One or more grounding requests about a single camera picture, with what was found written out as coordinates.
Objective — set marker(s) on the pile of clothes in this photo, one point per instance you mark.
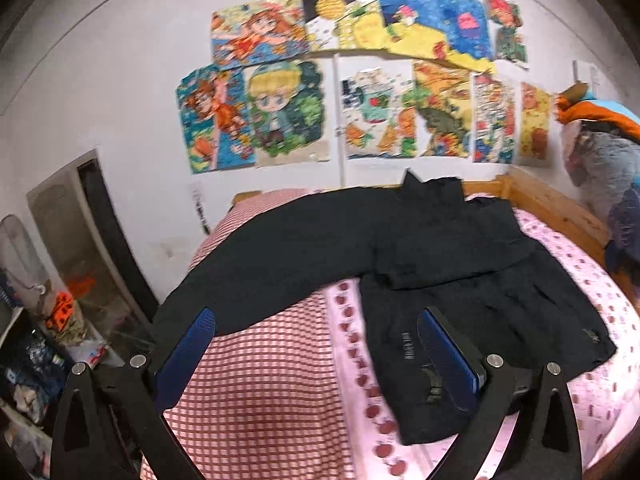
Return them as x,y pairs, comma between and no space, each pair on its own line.
610,175

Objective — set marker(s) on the orange toy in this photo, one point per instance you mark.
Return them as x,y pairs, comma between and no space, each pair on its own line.
61,310

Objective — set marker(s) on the blue orange-haired figure wall poster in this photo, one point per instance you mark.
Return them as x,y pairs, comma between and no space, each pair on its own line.
212,120

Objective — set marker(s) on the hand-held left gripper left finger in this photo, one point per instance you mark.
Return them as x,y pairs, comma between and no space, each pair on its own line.
182,360

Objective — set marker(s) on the orange cloth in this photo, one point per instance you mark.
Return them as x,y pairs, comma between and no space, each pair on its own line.
590,110

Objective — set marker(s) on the cluttered shelf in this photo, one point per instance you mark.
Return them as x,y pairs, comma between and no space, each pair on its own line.
35,375

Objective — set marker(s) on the white wall conduit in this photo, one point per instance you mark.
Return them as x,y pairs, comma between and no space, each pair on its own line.
340,125

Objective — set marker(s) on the orange and green wall poster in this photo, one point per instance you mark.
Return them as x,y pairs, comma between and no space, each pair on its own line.
442,107

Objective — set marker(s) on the yellow moon wall poster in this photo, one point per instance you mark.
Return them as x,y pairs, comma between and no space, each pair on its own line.
335,15

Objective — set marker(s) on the small red-haired figure wall poster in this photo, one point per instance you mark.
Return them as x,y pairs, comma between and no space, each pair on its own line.
505,30

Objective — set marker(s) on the blond figure wall poster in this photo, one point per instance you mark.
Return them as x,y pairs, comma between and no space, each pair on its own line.
287,110

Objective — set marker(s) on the fruit print wall poster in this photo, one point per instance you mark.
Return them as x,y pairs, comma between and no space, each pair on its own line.
380,110

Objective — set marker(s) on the narrow colourful comic wall poster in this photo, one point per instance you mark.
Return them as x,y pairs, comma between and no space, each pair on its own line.
494,120

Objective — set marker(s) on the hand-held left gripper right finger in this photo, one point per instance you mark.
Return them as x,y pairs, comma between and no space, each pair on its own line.
447,355

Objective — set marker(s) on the large blue and yellow wall poster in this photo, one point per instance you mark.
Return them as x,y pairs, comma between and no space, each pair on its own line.
435,20

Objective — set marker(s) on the black garment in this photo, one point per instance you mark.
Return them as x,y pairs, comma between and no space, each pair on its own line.
425,250

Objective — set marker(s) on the orange-haired girl wall poster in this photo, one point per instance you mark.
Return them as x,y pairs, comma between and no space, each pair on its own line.
257,32

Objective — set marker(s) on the clear plastic cover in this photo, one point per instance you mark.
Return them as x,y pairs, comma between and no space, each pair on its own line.
20,255

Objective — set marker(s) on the wooden bed frame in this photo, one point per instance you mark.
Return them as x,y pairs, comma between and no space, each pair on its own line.
555,205

